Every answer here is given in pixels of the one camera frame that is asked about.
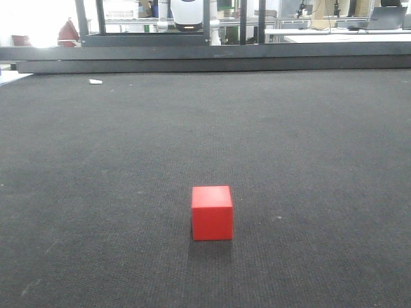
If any black metal frame rack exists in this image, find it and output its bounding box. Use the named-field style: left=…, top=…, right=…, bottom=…
left=74, top=0, right=267, bottom=48

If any white humanoid robot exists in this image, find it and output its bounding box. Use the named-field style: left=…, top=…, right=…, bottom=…
left=157, top=0, right=222, bottom=46

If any red fabric bag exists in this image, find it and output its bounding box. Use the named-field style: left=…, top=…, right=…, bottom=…
left=58, top=18, right=80, bottom=47

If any dark grey fabric mat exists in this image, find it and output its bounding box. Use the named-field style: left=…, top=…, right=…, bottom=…
left=1, top=70, right=410, bottom=307

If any small white paper scrap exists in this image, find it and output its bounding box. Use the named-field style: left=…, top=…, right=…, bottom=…
left=89, top=79, right=103, bottom=85

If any red magnetic cube block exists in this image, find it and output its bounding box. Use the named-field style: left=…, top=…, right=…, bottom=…
left=191, top=185, right=234, bottom=241

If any grey laptop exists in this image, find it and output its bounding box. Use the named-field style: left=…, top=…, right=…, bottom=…
left=366, top=6, right=407, bottom=30

